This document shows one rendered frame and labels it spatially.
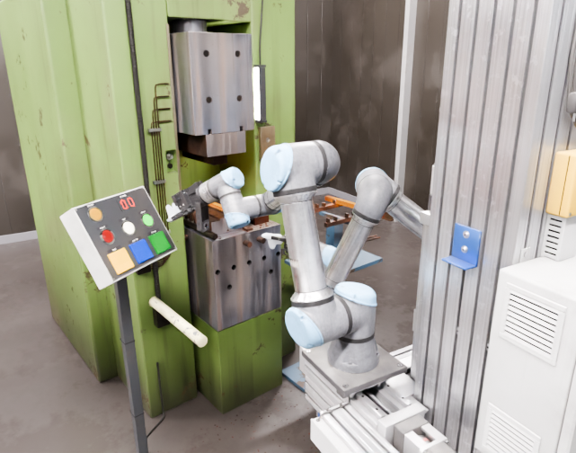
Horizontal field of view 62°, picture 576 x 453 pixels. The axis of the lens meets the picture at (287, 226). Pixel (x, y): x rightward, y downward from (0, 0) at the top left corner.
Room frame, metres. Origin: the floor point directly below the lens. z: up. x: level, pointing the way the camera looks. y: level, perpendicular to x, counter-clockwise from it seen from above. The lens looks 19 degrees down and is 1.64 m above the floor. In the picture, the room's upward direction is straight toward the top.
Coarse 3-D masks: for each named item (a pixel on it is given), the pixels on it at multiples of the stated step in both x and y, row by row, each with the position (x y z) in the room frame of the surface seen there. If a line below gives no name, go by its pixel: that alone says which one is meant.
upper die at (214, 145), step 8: (184, 136) 2.17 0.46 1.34; (192, 136) 2.11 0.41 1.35; (200, 136) 2.05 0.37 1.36; (208, 136) 2.03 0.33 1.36; (216, 136) 2.05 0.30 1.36; (224, 136) 2.08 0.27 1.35; (232, 136) 2.10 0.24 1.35; (240, 136) 2.13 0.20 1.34; (184, 144) 2.17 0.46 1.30; (192, 144) 2.11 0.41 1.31; (200, 144) 2.06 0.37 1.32; (208, 144) 2.03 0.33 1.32; (216, 144) 2.05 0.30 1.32; (224, 144) 2.08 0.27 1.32; (232, 144) 2.10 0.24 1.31; (240, 144) 2.13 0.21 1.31; (192, 152) 2.12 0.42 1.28; (200, 152) 2.06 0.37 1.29; (208, 152) 2.03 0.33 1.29; (216, 152) 2.05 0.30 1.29; (224, 152) 2.07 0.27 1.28; (232, 152) 2.10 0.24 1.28; (240, 152) 2.13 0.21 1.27
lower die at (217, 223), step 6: (210, 210) 2.17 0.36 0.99; (216, 210) 2.17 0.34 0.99; (222, 210) 2.14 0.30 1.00; (186, 216) 2.20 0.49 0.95; (210, 216) 2.11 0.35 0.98; (216, 216) 2.08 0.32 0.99; (222, 216) 2.08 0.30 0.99; (210, 222) 2.02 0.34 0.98; (216, 222) 2.04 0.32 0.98; (222, 222) 2.06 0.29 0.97; (210, 228) 2.03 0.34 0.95; (216, 228) 2.03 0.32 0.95; (222, 228) 2.06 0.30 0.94; (228, 228) 2.08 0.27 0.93; (240, 228) 2.12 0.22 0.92
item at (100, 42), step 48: (96, 0) 1.96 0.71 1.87; (144, 0) 2.03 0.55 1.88; (96, 48) 2.01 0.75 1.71; (144, 48) 2.02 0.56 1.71; (96, 96) 2.07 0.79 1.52; (144, 96) 2.01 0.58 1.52; (96, 144) 2.14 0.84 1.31; (96, 192) 2.21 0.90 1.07; (144, 288) 1.95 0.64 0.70; (144, 336) 1.93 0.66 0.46; (144, 384) 1.96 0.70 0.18; (192, 384) 2.07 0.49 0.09
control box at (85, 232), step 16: (128, 192) 1.73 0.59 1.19; (144, 192) 1.79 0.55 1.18; (80, 208) 1.53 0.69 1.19; (96, 208) 1.58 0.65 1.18; (112, 208) 1.63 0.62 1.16; (128, 208) 1.68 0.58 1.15; (144, 208) 1.74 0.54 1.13; (64, 224) 1.53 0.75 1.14; (80, 224) 1.49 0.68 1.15; (96, 224) 1.54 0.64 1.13; (112, 224) 1.59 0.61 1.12; (144, 224) 1.69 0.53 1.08; (160, 224) 1.76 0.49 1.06; (80, 240) 1.50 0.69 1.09; (96, 240) 1.50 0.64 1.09; (128, 240) 1.60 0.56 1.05; (96, 256) 1.47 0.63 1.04; (160, 256) 1.66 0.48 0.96; (96, 272) 1.47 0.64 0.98; (112, 272) 1.47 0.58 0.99; (128, 272) 1.51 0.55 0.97
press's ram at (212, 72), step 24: (192, 48) 2.00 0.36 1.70; (216, 48) 2.07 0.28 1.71; (240, 48) 2.14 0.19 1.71; (192, 72) 1.99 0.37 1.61; (216, 72) 2.06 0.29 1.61; (240, 72) 2.14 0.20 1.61; (192, 96) 1.99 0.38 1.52; (216, 96) 2.06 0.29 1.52; (240, 96) 2.14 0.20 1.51; (192, 120) 2.00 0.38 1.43; (216, 120) 2.05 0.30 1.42; (240, 120) 2.13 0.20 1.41
